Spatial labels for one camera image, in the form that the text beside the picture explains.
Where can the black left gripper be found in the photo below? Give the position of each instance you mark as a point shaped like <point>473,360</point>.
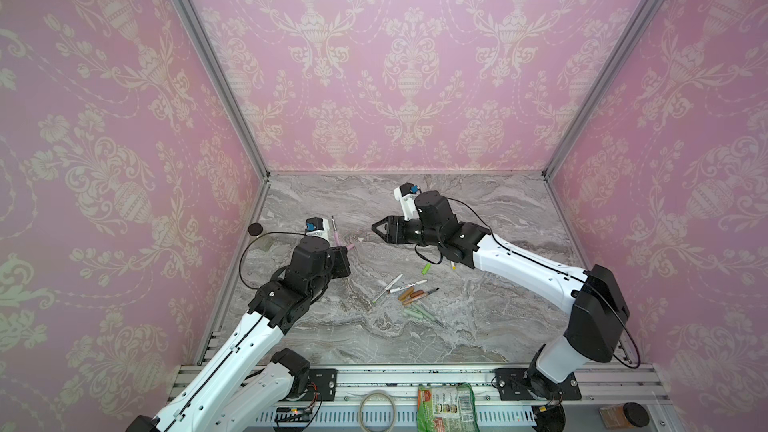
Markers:
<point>342,259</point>

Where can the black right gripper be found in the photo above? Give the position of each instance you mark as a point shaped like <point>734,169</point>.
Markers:
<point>395,231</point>

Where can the pink pen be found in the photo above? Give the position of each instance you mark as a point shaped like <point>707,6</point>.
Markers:
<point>335,231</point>

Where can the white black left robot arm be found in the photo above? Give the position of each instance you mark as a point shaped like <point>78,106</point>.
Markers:
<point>226,395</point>

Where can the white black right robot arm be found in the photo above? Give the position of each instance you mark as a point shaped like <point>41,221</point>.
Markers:
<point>596,308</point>

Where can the white pen green end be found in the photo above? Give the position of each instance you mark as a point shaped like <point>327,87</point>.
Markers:
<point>387,288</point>

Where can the white pen red label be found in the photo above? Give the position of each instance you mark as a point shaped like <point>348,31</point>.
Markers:
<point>408,286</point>

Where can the brown pen cap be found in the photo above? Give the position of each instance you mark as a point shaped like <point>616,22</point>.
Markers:
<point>406,294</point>

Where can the pale green pen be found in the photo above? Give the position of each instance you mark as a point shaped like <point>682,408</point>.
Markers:
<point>423,314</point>

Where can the small jar black lid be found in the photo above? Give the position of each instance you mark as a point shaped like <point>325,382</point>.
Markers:
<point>256,232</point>

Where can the green snack packet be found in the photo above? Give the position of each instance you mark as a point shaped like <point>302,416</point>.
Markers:
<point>446,408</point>

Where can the brown jar black lid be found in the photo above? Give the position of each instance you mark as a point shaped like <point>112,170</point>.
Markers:
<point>627,415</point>

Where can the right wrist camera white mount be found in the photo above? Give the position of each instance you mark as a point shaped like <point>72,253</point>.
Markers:
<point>405,194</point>

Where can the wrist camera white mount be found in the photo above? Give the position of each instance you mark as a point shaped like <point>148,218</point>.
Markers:
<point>405,194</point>
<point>318,227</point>

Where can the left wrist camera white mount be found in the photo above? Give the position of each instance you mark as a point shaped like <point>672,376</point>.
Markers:
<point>318,227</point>

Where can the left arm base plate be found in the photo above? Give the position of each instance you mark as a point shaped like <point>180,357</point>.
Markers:
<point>320,385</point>

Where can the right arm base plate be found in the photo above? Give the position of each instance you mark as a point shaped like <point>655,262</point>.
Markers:
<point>520,384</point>

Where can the aluminium corner frame post left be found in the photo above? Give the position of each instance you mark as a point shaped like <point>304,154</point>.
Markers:
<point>194,26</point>

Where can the aluminium corner frame post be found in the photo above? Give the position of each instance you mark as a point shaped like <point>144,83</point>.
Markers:
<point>637,24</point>
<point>194,26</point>

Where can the aluminium corner frame post right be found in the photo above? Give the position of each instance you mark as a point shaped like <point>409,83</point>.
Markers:
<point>637,24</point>

